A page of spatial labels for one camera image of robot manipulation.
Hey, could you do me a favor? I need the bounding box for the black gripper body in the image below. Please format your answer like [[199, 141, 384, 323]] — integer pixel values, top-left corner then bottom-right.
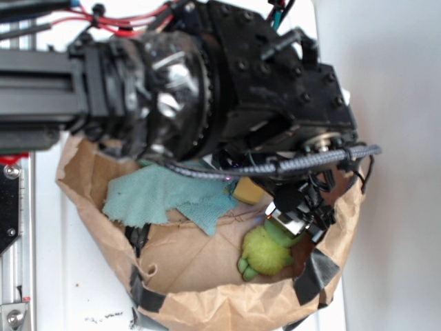
[[254, 170, 336, 228]]

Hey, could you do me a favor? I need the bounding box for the yellow sponge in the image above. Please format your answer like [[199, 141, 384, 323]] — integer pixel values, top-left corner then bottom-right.
[[233, 177, 265, 205]]

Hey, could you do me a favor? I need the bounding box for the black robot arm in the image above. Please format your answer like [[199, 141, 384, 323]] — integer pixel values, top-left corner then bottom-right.
[[1, 1, 360, 229]]

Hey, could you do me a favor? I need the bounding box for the green plush toy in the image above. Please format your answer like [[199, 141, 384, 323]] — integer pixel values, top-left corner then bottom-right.
[[237, 219, 304, 281]]

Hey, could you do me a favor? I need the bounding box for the brown paper bag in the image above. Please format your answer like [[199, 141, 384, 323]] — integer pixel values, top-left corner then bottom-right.
[[57, 137, 364, 330]]

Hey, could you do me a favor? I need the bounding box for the teal cloth rag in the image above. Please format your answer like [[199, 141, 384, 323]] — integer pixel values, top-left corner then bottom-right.
[[102, 165, 238, 236]]

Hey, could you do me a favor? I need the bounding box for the red cable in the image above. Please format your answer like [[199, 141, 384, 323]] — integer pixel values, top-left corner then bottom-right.
[[48, 3, 173, 37]]

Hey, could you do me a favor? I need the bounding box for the black mounting bracket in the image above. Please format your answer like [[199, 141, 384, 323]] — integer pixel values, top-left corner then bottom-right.
[[0, 163, 21, 255]]

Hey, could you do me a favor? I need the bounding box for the aluminium frame rail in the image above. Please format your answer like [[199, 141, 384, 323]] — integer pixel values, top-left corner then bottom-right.
[[1, 153, 37, 330]]

